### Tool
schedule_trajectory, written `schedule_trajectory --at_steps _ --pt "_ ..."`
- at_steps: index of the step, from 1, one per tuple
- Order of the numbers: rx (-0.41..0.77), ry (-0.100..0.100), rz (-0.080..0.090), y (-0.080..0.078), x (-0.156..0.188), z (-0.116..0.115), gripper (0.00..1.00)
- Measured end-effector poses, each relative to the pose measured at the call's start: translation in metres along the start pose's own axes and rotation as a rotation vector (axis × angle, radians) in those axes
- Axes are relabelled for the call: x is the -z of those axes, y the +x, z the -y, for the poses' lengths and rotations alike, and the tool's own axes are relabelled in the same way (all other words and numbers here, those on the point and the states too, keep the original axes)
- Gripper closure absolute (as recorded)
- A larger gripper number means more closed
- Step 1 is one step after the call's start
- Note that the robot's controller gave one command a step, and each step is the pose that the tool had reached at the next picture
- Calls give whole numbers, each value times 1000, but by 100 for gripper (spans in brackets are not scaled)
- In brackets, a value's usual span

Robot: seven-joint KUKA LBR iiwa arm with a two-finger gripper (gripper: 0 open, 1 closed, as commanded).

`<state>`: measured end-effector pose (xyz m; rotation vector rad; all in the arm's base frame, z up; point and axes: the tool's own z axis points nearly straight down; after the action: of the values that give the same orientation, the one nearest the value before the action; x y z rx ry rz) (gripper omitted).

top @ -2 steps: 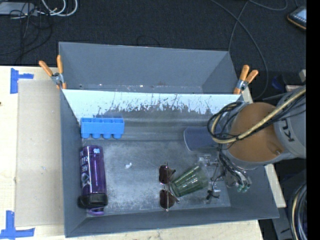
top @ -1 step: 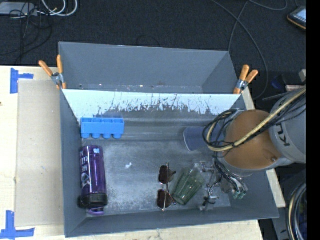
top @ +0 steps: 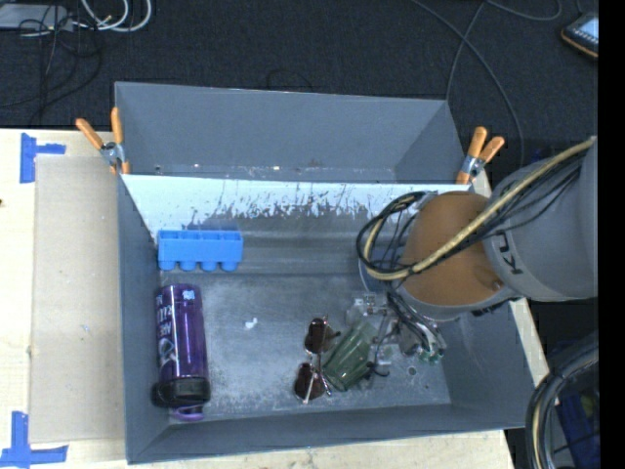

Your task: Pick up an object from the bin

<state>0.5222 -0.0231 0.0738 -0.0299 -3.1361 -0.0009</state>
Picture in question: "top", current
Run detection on pale cardboard board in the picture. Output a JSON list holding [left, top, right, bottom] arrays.
[[27, 153, 129, 447]]

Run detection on blue toy building block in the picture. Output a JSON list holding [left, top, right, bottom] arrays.
[[156, 229, 245, 275]]

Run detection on green clear glass cup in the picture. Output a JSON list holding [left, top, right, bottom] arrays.
[[320, 320, 378, 393]]

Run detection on brown-lens sunglasses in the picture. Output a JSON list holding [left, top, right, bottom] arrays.
[[292, 316, 343, 405]]

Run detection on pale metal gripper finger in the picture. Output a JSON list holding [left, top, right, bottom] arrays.
[[345, 293, 390, 325], [359, 335, 399, 383]]

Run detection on purple bottle with black cap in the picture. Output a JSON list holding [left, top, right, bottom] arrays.
[[150, 282, 213, 423]]

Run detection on grey metal bin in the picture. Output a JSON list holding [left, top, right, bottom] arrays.
[[112, 80, 539, 465]]

